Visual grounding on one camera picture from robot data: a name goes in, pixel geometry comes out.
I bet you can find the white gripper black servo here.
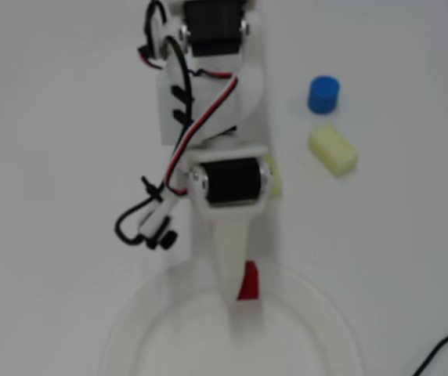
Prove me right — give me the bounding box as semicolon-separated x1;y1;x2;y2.
184;146;275;306

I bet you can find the blue cylinder block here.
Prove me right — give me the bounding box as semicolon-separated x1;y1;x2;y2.
306;75;341;116

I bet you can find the thin black cable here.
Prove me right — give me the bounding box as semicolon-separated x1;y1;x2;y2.
410;321;448;376

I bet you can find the red cube block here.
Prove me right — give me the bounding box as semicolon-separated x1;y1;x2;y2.
236;259;261;302

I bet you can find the pale yellow foam block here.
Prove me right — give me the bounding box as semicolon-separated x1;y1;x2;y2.
265;154;284;201
307;124;359;179

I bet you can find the black camera cable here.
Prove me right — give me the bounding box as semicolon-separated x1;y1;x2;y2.
114;0;196;249

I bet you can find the small black white gripper camera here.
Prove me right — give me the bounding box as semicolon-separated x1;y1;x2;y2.
139;198;179;251

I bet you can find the white paper plate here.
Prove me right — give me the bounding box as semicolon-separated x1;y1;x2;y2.
98;256;366;376

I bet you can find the red white black servo wire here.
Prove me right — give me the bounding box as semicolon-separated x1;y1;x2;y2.
137;45;240;196

